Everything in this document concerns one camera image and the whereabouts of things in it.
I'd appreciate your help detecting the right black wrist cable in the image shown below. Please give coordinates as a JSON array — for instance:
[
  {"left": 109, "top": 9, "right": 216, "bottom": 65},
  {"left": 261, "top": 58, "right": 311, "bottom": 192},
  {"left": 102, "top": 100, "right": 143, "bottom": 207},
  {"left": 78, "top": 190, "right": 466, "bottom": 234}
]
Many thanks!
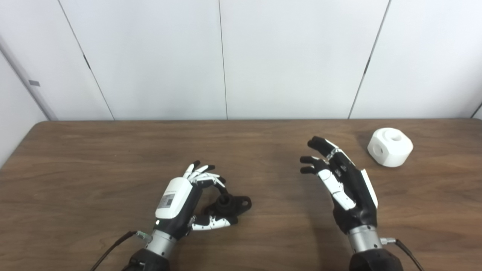
[{"left": 380, "top": 237, "right": 426, "bottom": 271}]

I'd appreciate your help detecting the black flanged holder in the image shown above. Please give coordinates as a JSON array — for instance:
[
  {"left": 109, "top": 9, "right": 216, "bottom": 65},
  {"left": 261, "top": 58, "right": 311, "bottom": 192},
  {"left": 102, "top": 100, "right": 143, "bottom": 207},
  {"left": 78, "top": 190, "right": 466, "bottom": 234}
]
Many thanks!
[{"left": 204, "top": 187, "right": 252, "bottom": 219}]

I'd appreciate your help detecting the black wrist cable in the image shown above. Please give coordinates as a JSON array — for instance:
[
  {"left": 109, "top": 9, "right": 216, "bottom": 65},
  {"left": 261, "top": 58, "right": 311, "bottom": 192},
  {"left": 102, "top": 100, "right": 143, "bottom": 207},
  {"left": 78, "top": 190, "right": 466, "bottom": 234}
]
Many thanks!
[
  {"left": 90, "top": 231, "right": 153, "bottom": 271},
  {"left": 380, "top": 237, "right": 426, "bottom": 271}
]

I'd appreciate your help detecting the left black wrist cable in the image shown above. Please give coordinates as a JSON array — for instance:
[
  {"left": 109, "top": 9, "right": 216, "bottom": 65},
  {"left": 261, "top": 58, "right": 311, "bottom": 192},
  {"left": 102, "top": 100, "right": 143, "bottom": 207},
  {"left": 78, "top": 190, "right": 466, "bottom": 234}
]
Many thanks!
[{"left": 90, "top": 231, "right": 153, "bottom": 271}]

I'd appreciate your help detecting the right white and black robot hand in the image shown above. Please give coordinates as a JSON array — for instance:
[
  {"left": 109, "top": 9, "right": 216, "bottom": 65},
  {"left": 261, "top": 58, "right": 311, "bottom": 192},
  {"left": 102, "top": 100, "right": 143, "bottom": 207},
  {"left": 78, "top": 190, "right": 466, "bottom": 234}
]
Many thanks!
[{"left": 300, "top": 136, "right": 378, "bottom": 234}]

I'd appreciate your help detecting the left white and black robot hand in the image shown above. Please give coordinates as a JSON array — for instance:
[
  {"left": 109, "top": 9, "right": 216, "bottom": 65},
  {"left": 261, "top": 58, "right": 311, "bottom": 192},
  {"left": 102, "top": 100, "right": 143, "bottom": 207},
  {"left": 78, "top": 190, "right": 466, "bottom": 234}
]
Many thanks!
[{"left": 155, "top": 160, "right": 238, "bottom": 239}]

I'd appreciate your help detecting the round white piece with holes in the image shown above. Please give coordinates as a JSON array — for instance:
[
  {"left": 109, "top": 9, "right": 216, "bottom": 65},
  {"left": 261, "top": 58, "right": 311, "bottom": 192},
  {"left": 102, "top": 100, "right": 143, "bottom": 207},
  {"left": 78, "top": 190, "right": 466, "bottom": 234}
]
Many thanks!
[{"left": 367, "top": 128, "right": 413, "bottom": 168}]

